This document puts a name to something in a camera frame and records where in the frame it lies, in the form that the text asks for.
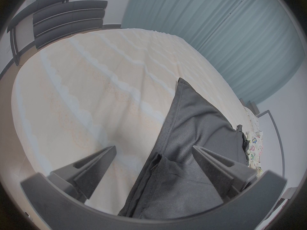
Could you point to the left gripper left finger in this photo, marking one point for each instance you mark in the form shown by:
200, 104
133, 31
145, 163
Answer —
81, 176

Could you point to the bed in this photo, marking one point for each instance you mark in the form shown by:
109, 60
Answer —
84, 92

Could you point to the black chest of drawers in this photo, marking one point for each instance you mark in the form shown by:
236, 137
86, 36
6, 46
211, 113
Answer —
69, 20

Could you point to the grey bedside table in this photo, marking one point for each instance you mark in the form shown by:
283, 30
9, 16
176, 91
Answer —
249, 104

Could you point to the black T-shirt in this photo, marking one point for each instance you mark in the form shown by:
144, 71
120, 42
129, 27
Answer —
191, 128

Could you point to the white printed pillow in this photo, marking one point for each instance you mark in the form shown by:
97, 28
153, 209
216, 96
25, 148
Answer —
253, 118

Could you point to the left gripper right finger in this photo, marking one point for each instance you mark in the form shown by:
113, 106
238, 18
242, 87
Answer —
223, 174

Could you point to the blue-green curtain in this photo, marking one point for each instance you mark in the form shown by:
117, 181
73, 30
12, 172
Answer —
259, 51
179, 13

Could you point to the white printed garment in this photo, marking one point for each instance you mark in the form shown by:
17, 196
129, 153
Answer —
255, 150

